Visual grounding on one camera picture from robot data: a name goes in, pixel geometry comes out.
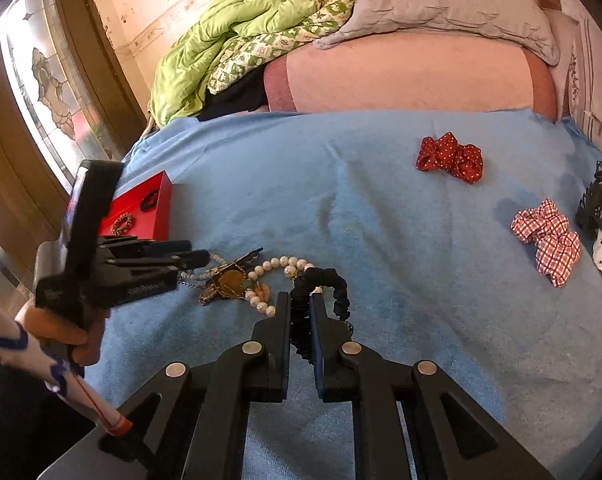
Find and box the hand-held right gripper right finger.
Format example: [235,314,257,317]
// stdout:
[308,292,556,480]

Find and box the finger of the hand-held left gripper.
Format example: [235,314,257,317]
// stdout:
[99,235,192,258]
[105,249,212,271]

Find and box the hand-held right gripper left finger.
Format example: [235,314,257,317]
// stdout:
[97,291,292,480]

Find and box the silver chain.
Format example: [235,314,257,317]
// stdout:
[179,269,212,290]

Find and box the black scrunchie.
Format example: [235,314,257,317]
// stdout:
[287,267,352,362]

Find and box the red jewelry box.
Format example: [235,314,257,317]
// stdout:
[97,170,174,242]

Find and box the white pearl bracelet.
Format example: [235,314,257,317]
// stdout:
[246,255,316,319]

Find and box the person's left hand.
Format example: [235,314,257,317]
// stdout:
[15,301,108,367]

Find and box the blue blanket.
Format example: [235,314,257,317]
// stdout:
[83,107,602,480]

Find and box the stained glass window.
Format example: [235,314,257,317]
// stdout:
[0,0,128,189]

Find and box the white striped rod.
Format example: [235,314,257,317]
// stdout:
[0,287,133,436]

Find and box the dark cloth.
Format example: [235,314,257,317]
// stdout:
[197,67,272,122]

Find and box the green patterned quilt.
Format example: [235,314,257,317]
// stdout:
[150,0,360,127]

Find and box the red polka-dot scrunchie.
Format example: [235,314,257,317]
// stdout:
[415,132,484,185]

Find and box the red checked scrunchie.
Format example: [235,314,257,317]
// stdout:
[511,198,582,289]

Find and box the pink bolster cushion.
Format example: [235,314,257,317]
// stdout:
[263,34,560,122]

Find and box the black claw hair clip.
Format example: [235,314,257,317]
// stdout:
[575,161,602,234]

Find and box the grey pillow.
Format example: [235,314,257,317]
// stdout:
[313,0,560,67]

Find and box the striped white cloth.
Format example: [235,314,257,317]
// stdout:
[556,10,602,162]

